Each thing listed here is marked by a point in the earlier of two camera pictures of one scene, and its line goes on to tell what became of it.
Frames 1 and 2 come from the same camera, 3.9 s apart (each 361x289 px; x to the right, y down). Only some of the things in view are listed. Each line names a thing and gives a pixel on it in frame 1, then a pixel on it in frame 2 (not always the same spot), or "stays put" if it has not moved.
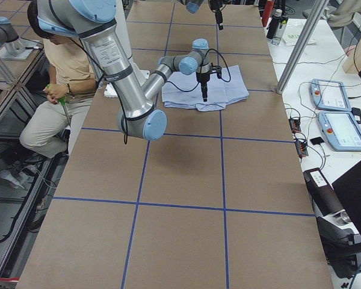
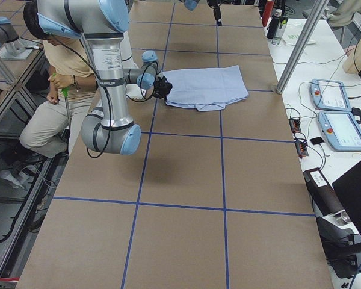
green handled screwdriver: (62, 100) -> (65, 91)
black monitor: (355, 188) stays put
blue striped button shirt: (181, 90) stays put
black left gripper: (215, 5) stays put
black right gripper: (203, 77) -> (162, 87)
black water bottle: (273, 24) stays put
